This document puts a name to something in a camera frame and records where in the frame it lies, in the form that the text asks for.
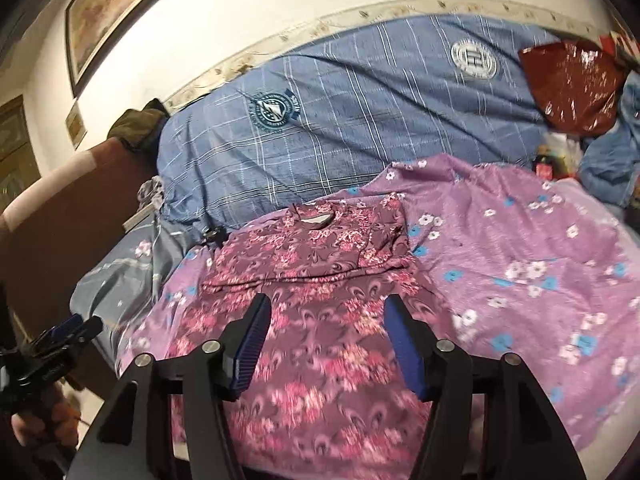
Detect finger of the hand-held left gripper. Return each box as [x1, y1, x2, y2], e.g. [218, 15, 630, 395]
[42, 314, 84, 343]
[52, 317, 104, 358]

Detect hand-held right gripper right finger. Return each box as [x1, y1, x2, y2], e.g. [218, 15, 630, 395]
[382, 294, 588, 480]

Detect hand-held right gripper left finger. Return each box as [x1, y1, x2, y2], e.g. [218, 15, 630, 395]
[70, 292, 273, 480]

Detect maroon floral shirt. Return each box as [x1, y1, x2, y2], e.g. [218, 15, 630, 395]
[167, 199, 451, 471]

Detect person's left hand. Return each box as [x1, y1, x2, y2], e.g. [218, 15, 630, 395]
[12, 392, 81, 453]

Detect grey floral pillow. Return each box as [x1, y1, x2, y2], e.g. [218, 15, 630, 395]
[69, 176, 221, 366]

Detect brown padded headboard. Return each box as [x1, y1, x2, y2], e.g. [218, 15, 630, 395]
[0, 137, 161, 401]

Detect purple floral bed sheet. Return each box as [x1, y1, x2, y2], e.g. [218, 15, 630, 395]
[117, 154, 640, 466]

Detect wooden cabinet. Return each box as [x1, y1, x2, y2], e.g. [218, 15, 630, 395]
[0, 94, 41, 211]

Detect olive green cloth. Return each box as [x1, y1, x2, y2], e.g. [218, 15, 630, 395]
[106, 99, 171, 153]

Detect small red-capped bottle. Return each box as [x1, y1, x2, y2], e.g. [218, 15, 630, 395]
[534, 146, 556, 178]

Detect blue plaid quilt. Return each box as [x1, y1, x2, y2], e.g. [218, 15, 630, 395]
[156, 14, 563, 233]

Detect blue denim garment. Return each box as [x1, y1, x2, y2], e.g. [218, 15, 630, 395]
[579, 71, 640, 208]

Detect beige floral border sheet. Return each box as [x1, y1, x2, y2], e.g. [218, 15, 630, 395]
[162, 0, 608, 113]

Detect red plastic bag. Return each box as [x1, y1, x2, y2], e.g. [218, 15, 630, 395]
[519, 42, 627, 136]

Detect small wall plate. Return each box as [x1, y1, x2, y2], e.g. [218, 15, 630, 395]
[65, 101, 87, 151]

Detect framed wall map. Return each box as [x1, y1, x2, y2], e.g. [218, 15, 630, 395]
[65, 0, 203, 98]

